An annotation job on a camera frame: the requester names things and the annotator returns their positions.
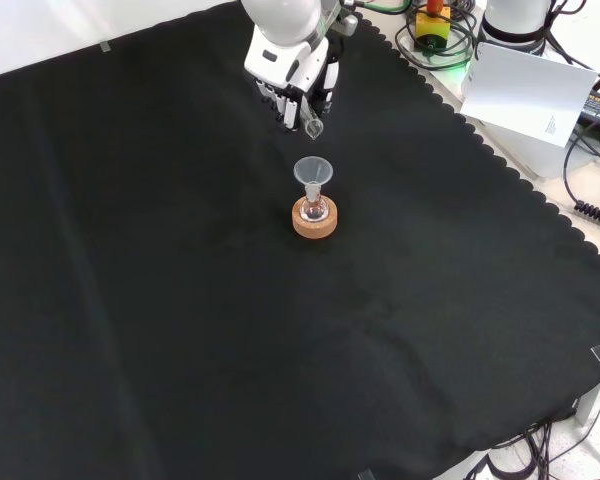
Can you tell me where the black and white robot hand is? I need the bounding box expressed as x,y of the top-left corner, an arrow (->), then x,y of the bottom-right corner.
243,29 -> 342,134

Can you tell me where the clear glass round-bottom flask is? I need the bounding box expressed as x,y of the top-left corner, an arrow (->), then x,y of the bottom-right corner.
302,183 -> 330,224

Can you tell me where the clear plastic funnel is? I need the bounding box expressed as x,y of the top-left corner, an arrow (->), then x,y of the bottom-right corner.
293,156 -> 335,201

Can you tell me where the yellow stop button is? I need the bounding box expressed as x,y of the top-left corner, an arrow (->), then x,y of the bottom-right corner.
412,0 -> 453,53

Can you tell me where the black bench cloth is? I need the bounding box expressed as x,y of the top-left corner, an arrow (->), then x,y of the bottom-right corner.
0,0 -> 600,480

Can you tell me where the green cable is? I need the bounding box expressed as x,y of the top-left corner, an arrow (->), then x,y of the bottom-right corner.
364,0 -> 477,72

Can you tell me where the brown cork ring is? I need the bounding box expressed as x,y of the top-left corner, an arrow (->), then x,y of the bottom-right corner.
291,195 -> 340,240

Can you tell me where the black coiled cable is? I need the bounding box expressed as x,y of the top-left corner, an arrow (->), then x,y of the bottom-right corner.
562,122 -> 600,227

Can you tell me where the black cable bundle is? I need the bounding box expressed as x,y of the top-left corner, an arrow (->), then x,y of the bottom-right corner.
462,422 -> 600,480

